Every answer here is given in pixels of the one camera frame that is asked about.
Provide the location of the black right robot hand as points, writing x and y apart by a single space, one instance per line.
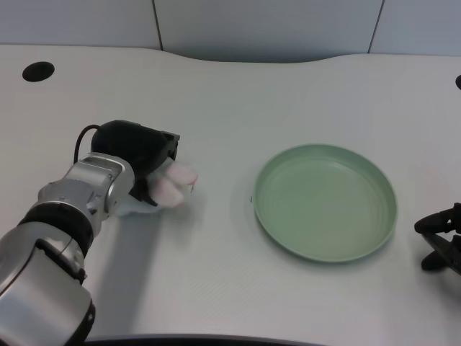
437 234

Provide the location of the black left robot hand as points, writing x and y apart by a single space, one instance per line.
133 151

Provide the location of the white plush rabbit doll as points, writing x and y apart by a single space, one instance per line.
173 184

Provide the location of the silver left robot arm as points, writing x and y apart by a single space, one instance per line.
54 234

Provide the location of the green round plate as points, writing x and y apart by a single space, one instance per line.
326 203

